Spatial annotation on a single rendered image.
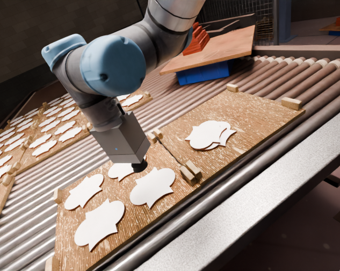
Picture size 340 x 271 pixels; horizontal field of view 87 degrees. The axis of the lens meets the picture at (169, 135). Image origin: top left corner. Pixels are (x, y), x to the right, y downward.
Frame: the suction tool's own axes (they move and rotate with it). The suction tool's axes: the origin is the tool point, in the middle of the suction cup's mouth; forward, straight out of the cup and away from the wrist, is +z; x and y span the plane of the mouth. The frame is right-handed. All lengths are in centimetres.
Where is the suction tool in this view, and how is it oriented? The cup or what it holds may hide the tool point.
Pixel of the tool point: (140, 166)
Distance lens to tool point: 49.3
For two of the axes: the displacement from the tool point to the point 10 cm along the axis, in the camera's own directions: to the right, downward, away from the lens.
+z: 3.4, 7.6, 5.5
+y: -8.9, 0.7, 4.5
